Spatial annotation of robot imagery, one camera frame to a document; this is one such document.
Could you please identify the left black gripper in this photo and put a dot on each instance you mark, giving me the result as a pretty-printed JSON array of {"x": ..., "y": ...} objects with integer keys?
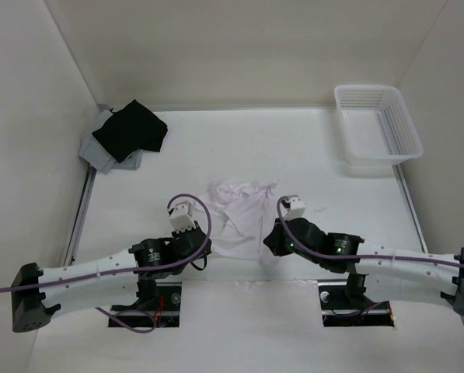
[{"x": 177, "y": 235}]

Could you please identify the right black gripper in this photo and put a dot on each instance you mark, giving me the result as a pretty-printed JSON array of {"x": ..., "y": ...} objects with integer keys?
[{"x": 274, "y": 242}]

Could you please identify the white tank top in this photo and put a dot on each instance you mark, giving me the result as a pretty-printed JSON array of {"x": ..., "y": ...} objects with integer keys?
[{"x": 242, "y": 215}]

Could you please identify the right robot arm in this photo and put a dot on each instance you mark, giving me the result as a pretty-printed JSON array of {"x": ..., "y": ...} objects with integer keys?
[{"x": 374, "y": 273}]

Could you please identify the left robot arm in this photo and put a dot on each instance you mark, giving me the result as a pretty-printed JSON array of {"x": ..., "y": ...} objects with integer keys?
[{"x": 128, "y": 279}]

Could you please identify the folded black tank top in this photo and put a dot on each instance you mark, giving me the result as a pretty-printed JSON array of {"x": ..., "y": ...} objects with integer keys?
[{"x": 135, "y": 127}]

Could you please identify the folded grey tank top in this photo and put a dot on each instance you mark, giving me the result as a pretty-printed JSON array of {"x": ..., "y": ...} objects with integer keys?
[{"x": 98, "y": 157}]

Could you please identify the white plastic basket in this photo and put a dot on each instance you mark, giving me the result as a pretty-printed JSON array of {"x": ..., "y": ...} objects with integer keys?
[{"x": 375, "y": 125}]

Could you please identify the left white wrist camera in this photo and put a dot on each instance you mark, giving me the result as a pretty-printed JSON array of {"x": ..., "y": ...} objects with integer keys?
[{"x": 181, "y": 217}]

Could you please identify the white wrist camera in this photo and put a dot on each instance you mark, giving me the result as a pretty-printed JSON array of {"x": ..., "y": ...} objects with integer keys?
[
  {"x": 181, "y": 217},
  {"x": 294, "y": 207}
]

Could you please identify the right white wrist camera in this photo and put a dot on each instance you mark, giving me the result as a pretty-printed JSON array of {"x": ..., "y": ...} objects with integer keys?
[{"x": 294, "y": 207}]

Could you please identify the left metal table rail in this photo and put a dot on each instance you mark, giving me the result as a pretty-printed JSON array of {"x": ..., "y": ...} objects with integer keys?
[{"x": 71, "y": 249}]

